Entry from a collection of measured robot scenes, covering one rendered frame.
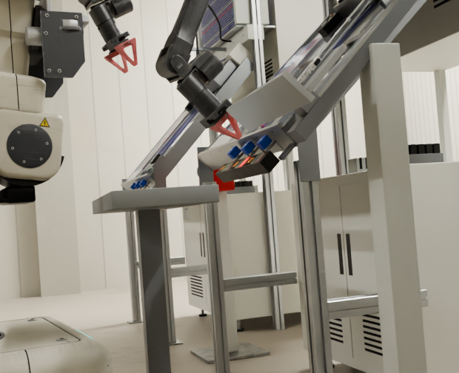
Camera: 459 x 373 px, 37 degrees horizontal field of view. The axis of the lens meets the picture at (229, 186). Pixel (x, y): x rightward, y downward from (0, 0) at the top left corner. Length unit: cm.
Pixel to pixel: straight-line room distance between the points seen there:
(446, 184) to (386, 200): 49
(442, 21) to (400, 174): 93
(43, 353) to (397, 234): 76
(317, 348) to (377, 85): 60
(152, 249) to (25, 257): 389
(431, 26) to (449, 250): 75
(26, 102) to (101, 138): 402
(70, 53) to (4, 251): 403
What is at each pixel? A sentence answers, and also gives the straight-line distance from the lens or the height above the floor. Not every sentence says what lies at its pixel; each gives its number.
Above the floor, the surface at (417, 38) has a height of 103.
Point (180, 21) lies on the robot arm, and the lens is 173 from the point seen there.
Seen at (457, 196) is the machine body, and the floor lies 53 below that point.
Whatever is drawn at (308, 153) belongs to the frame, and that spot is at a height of 65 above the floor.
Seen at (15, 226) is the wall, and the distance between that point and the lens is 562.
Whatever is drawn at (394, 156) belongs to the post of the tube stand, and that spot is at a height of 62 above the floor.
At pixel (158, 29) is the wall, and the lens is 593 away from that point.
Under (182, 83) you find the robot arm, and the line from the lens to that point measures 170.
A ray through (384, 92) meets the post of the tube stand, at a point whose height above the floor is 74.
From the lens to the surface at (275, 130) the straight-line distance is 161.
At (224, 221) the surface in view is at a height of 50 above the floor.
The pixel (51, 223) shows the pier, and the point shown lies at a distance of 547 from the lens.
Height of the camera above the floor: 53
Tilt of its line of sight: 2 degrees up
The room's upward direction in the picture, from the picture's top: 4 degrees counter-clockwise
